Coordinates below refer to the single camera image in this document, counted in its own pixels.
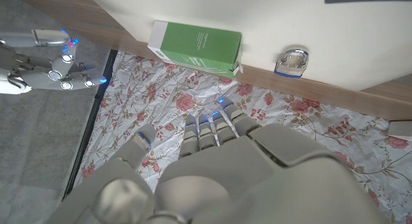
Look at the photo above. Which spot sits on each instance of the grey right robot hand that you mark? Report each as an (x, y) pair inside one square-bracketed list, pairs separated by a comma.
[(38, 79)]

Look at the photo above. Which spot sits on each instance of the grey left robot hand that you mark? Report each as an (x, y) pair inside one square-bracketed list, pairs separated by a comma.
[(257, 179)]

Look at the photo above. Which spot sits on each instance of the floral backdrop cloth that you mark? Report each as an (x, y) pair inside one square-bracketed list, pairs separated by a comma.
[(154, 98)]

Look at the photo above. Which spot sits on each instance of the silver padlock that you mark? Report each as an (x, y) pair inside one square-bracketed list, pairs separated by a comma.
[(291, 63)]

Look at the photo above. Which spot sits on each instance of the green and white carton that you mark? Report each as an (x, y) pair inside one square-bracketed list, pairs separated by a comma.
[(199, 47)]

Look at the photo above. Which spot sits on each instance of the cream paper mat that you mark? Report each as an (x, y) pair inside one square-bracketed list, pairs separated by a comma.
[(338, 31)]

